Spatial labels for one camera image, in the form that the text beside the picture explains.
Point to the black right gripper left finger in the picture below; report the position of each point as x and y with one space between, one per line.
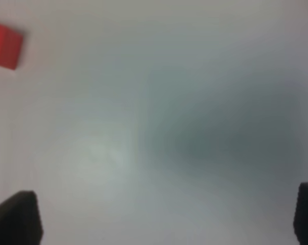
20 221

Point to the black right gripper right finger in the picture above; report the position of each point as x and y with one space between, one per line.
300 222

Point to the red cube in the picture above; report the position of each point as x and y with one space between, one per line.
10 47

